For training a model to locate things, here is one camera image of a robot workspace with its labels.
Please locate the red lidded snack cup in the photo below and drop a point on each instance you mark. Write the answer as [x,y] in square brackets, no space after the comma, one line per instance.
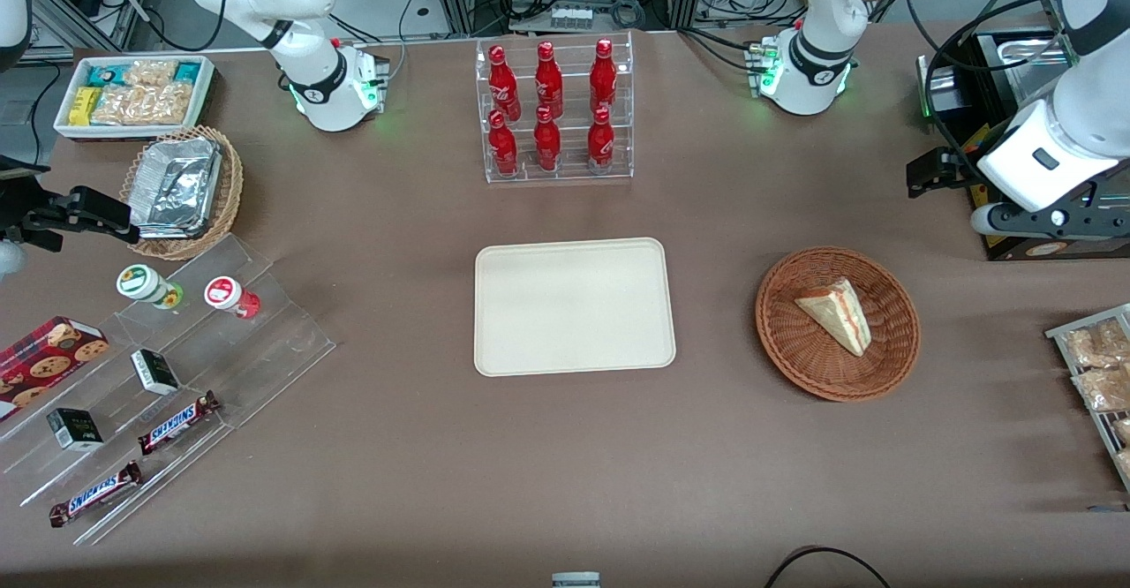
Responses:
[225,293]

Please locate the white power strip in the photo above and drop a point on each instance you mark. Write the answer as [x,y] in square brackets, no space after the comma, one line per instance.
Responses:
[570,17]

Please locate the red cookie box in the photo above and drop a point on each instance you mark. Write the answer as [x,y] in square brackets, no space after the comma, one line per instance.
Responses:
[44,363]

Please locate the white rectangular snack bin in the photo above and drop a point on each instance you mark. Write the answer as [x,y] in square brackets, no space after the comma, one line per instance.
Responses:
[205,94]

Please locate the clear acrylic stepped display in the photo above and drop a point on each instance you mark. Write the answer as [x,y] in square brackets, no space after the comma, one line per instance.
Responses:
[265,350]

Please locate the light wicker basket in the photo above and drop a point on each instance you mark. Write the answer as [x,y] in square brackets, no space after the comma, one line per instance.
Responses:
[231,191]

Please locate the clear bag of snacks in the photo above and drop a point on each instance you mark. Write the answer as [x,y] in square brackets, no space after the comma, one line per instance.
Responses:
[1099,345]
[1103,389]

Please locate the silver foil tray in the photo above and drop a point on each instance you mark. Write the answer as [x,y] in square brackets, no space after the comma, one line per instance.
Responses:
[177,186]

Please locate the black food warmer case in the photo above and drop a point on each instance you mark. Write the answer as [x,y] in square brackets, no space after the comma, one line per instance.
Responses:
[1006,58]

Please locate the clear acrylic bottle rack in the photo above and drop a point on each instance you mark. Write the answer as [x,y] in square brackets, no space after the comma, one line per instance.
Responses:
[569,41]

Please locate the green lidded snack cup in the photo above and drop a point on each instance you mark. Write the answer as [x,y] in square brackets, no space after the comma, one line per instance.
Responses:
[141,282]

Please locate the small black box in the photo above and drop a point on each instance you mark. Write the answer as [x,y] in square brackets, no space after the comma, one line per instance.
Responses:
[75,429]
[155,372]

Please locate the Snickers chocolate bar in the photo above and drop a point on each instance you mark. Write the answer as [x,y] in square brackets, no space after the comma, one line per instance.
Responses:
[177,423]
[95,493]

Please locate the red cola bottle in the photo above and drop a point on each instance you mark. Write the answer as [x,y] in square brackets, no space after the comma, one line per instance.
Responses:
[548,83]
[502,85]
[503,148]
[603,78]
[601,145]
[546,145]

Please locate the small clear cracker bag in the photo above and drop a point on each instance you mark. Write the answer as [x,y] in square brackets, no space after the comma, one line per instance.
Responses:
[152,72]

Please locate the large clear cracker bag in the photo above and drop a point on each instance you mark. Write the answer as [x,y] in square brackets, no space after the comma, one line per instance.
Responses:
[146,106]

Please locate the triangular sandwich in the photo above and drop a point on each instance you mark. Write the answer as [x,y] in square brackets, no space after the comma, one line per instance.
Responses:
[839,314]

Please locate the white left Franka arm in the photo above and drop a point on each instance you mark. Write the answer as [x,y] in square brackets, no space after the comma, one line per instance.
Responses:
[830,5]

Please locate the round brown wicker basket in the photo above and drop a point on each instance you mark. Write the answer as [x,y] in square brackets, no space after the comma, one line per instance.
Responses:
[794,350]

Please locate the yellow snack packet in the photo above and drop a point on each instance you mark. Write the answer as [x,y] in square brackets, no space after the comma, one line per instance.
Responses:
[84,106]

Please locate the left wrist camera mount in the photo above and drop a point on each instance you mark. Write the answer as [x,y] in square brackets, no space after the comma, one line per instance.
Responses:
[1073,220]

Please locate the teal snack packet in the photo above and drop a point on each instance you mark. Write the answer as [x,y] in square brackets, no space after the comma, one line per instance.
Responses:
[187,71]
[106,74]

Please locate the tray of snack bags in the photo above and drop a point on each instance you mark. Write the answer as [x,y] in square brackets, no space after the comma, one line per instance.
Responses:
[1059,334]

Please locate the beige rectangular tray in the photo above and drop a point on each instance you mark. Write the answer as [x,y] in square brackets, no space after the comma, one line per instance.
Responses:
[574,305]

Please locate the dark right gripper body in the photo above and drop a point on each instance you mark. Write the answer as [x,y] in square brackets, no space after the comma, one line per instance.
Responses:
[25,213]

